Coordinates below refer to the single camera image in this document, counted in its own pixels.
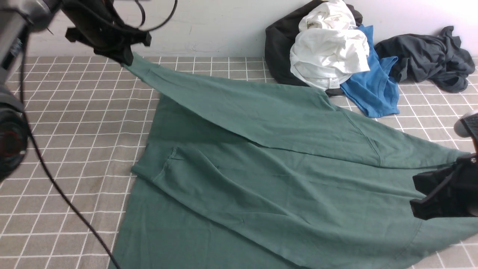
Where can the blue shirt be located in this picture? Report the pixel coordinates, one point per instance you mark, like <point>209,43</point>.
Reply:
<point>374,92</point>

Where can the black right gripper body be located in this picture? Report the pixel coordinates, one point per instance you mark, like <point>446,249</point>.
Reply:
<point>449,192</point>

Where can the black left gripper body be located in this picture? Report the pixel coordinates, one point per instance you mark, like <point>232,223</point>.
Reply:
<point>98,26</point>

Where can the black garment under pile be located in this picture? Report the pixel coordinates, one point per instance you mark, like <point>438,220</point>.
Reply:
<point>280,36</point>

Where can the grey checkered tablecloth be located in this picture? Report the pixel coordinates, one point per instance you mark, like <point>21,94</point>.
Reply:
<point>91,119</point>

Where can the green long sleeve shirt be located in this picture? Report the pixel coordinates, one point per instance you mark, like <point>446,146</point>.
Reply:
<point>243,175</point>

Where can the white crumpled shirt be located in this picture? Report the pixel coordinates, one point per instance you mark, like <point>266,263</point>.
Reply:
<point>329,48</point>

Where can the dark grey crumpled shirt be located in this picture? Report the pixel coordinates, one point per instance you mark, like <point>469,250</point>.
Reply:
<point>438,58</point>

